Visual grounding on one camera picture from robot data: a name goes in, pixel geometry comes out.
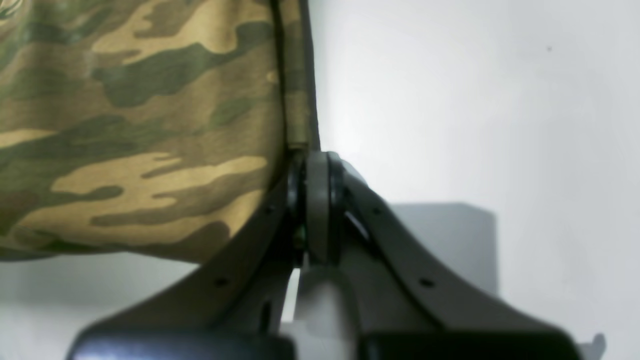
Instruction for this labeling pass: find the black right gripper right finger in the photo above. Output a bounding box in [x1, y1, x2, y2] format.
[317, 152, 581, 360]

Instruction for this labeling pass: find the camouflage T-shirt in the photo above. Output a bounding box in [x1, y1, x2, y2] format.
[0, 0, 320, 264]

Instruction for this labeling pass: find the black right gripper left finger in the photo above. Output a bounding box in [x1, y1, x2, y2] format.
[66, 152, 321, 360]

